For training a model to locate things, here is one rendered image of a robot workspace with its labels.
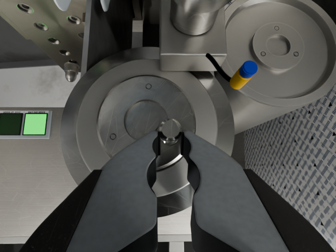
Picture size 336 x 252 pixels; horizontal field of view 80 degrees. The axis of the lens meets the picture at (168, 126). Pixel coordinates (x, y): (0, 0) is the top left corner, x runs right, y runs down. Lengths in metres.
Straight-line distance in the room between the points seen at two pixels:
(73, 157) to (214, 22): 0.15
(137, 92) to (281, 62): 0.13
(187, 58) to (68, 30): 0.34
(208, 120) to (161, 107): 0.04
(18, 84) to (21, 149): 2.58
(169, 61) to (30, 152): 0.48
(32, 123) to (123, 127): 0.45
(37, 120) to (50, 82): 2.32
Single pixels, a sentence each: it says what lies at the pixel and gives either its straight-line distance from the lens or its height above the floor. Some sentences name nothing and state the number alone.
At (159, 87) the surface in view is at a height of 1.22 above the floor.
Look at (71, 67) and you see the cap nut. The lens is 0.58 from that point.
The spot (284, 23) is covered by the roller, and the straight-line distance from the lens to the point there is 0.25.
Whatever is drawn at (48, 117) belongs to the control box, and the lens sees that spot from 0.58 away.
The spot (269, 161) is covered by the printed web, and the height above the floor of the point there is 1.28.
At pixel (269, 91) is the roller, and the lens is 0.21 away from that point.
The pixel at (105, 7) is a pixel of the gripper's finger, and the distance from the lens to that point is 0.22.
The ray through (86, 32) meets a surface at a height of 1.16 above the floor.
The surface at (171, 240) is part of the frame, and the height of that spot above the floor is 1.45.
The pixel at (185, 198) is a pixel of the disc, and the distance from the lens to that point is 0.17.
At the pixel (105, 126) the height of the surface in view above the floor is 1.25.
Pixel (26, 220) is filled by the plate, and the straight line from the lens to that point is 0.60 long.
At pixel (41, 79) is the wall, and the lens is 2.99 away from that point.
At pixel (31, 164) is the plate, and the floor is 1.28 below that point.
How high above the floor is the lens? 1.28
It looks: 11 degrees down
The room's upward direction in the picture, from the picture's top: 180 degrees clockwise
